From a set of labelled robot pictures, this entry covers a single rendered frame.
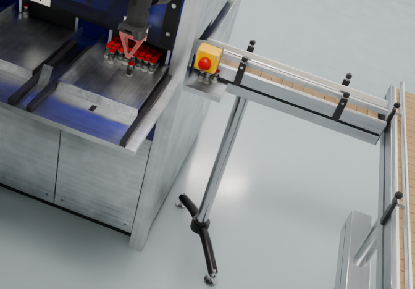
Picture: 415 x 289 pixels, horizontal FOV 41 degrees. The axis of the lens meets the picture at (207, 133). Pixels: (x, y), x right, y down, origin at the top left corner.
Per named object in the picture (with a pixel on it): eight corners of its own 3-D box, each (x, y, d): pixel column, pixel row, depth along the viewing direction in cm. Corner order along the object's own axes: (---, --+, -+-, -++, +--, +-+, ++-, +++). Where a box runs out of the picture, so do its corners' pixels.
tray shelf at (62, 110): (1, 11, 197) (1, 6, 196) (184, 76, 192) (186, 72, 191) (-92, 73, 159) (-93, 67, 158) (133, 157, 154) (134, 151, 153)
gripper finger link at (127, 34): (144, 57, 158) (152, 26, 154) (136, 64, 152) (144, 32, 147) (121, 49, 158) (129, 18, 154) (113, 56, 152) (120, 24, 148)
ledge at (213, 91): (194, 71, 197) (196, 66, 196) (229, 83, 196) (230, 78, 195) (183, 89, 186) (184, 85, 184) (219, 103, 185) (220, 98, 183)
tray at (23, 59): (14, 10, 196) (15, 1, 194) (81, 34, 194) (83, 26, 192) (-46, 52, 169) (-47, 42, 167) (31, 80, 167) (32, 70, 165)
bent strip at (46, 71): (43, 79, 168) (44, 63, 165) (52, 83, 168) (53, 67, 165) (18, 102, 157) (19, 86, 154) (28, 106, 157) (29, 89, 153)
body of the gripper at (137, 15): (150, 29, 155) (156, 4, 151) (139, 39, 145) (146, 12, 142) (128, 22, 155) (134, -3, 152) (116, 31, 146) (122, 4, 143)
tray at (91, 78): (103, 42, 193) (104, 33, 191) (172, 67, 191) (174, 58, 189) (56, 89, 166) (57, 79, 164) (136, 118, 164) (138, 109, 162)
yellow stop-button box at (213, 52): (199, 57, 185) (204, 39, 180) (219, 65, 184) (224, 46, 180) (192, 68, 179) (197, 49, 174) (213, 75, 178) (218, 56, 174)
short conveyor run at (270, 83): (188, 81, 194) (198, 42, 185) (200, 61, 206) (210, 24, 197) (375, 148, 189) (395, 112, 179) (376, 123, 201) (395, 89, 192)
